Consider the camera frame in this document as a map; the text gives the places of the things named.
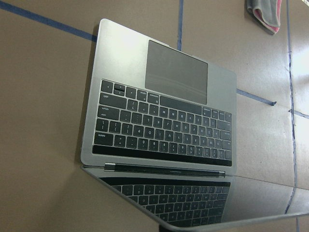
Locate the grey laptop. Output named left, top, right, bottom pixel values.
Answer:
left=81, top=19, right=309, bottom=232

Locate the grey and pink folded cloth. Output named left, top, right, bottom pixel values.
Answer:
left=246, top=0, right=282, bottom=35

